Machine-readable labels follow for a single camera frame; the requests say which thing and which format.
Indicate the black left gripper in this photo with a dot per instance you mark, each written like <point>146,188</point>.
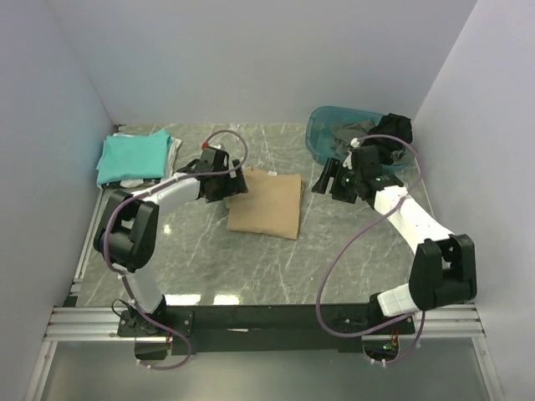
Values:
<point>235,185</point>

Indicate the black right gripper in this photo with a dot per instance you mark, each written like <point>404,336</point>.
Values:
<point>335,170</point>

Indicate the teal plastic basket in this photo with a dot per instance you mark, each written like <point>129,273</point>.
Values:
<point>318,133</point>

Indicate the tan t shirt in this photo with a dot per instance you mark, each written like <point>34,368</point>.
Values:
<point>271,206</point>

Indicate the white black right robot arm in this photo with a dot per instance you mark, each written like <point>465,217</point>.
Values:
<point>444,266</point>

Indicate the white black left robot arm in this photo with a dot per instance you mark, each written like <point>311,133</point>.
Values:
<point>129,228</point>

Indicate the grey t shirt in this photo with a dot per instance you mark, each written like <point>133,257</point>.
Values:
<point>344,133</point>

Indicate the black t shirt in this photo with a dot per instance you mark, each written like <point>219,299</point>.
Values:
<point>390,133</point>

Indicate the folded teal t shirt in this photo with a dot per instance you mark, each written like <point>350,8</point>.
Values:
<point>131,156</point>

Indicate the black base crossbar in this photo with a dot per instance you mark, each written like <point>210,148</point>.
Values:
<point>241,328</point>

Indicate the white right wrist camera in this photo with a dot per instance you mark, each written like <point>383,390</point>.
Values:
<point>354,144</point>

